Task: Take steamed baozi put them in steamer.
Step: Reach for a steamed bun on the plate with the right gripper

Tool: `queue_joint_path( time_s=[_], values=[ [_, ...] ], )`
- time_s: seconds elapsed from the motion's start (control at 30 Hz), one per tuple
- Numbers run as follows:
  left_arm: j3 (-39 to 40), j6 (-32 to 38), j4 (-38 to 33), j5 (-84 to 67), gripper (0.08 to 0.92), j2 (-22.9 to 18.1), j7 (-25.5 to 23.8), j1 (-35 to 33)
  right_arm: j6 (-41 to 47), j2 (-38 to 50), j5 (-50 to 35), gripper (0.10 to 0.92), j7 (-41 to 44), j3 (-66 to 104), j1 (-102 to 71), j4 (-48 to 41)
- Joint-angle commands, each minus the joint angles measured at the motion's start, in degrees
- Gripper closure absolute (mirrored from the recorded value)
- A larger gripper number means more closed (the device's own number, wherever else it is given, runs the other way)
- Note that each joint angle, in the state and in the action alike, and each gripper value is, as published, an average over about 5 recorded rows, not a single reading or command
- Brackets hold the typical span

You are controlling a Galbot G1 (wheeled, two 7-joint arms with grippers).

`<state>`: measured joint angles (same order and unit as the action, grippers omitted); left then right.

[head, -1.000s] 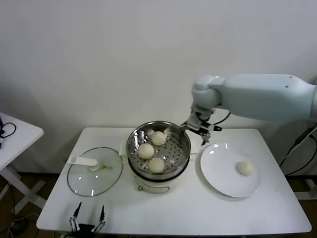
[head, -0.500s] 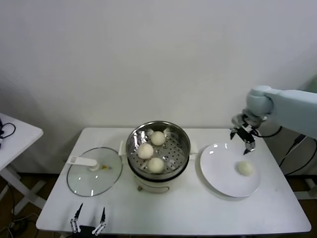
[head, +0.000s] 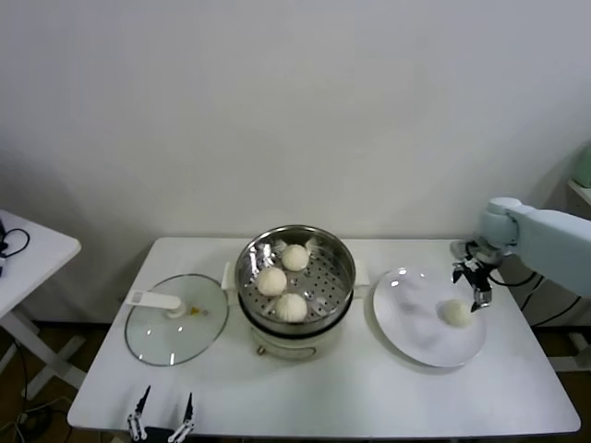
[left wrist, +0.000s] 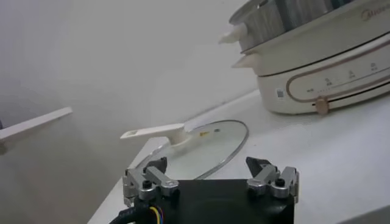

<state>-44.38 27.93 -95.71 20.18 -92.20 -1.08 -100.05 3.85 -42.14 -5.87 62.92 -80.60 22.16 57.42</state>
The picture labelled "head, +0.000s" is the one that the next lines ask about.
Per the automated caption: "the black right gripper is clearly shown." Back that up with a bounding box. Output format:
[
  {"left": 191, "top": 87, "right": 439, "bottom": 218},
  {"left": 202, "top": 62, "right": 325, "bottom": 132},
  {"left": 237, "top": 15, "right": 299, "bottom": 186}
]
[{"left": 452, "top": 251, "right": 503, "bottom": 314}]

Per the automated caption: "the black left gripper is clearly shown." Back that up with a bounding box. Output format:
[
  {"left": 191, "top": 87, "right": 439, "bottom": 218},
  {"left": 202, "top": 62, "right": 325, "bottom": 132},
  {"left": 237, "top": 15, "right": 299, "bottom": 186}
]
[{"left": 127, "top": 385, "right": 197, "bottom": 443}]

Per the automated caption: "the white steamed baozi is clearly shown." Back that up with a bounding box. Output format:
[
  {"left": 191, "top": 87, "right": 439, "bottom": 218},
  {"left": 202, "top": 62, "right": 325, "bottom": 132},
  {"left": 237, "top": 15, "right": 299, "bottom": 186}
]
[
  {"left": 256, "top": 267, "right": 288, "bottom": 297},
  {"left": 437, "top": 298, "right": 475, "bottom": 329},
  {"left": 281, "top": 244, "right": 309, "bottom": 272},
  {"left": 273, "top": 293, "right": 308, "bottom": 323}
]

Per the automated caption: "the perforated steel steamer basket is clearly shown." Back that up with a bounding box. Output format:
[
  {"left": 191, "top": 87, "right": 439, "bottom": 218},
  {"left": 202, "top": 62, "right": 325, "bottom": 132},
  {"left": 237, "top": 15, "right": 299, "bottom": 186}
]
[{"left": 234, "top": 224, "right": 357, "bottom": 324}]

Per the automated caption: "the white round plate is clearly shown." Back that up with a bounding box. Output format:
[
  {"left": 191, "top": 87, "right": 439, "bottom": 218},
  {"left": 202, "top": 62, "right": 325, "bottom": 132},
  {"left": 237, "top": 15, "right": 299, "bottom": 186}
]
[{"left": 371, "top": 266, "right": 488, "bottom": 369}]

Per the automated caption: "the white floor stand base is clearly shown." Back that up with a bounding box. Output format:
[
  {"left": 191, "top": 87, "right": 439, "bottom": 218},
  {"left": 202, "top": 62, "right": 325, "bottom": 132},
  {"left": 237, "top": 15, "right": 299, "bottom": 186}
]
[{"left": 551, "top": 331, "right": 591, "bottom": 374}]

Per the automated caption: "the white electric cooker pot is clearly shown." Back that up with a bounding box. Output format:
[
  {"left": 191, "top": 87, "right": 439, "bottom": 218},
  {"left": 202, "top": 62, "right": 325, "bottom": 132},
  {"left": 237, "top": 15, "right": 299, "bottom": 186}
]
[{"left": 221, "top": 260, "right": 371, "bottom": 362}]

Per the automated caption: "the white shelf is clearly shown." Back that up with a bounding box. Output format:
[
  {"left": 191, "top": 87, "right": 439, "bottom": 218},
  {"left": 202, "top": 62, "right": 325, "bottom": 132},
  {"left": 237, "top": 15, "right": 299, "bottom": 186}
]
[{"left": 566, "top": 178, "right": 591, "bottom": 209}]

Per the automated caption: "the pale green container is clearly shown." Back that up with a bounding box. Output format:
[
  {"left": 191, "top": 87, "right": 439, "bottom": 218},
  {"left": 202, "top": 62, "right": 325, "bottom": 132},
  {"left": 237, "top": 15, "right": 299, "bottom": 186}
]
[{"left": 571, "top": 140, "right": 591, "bottom": 188}]

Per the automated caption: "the white side table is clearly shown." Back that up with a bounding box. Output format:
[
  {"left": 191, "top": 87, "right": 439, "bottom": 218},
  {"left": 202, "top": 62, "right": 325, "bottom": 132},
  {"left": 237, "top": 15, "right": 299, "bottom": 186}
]
[{"left": 0, "top": 210, "right": 89, "bottom": 401}]

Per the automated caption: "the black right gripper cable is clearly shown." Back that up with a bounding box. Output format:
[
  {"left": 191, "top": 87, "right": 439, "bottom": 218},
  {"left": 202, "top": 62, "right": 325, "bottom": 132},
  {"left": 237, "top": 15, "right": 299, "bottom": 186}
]
[{"left": 488, "top": 269, "right": 541, "bottom": 289}]

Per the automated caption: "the glass lid with white handle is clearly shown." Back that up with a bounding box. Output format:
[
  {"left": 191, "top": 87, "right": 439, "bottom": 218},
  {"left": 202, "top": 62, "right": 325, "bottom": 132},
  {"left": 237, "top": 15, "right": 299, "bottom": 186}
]
[{"left": 124, "top": 274, "right": 231, "bottom": 368}]

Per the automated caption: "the thin black cable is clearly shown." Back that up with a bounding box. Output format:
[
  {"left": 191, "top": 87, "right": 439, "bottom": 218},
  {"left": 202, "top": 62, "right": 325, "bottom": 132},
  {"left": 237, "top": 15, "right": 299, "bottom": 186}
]
[{"left": 530, "top": 294, "right": 585, "bottom": 327}]

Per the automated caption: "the black looped cable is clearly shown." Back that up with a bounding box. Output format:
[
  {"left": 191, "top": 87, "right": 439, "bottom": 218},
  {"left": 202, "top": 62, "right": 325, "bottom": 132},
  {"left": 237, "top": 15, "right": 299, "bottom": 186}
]
[{"left": 0, "top": 221, "right": 30, "bottom": 260}]

